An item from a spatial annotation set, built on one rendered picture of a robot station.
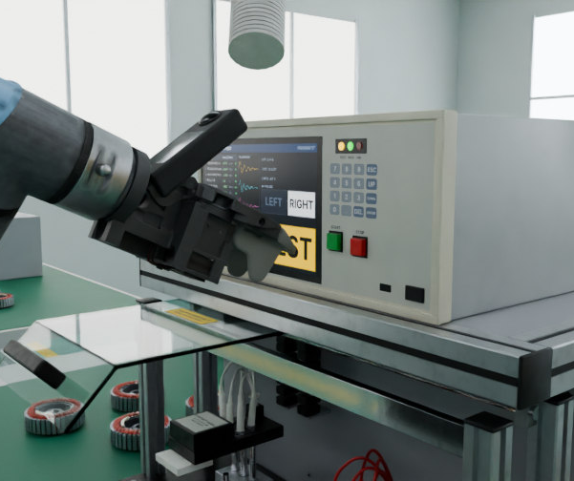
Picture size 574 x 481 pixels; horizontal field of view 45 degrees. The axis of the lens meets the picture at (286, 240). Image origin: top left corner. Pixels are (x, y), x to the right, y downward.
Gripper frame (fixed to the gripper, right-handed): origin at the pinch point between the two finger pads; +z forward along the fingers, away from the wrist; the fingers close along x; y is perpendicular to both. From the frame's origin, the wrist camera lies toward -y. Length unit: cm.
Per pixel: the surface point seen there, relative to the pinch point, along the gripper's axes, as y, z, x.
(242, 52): -64, 49, -109
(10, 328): 33, 34, -156
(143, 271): 6.6, 7.8, -41.3
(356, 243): -2.3, 6.1, 3.8
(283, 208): -5.2, 5.4, -9.5
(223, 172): -8.9, 3.6, -22.6
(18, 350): 20.7, -13.9, -21.5
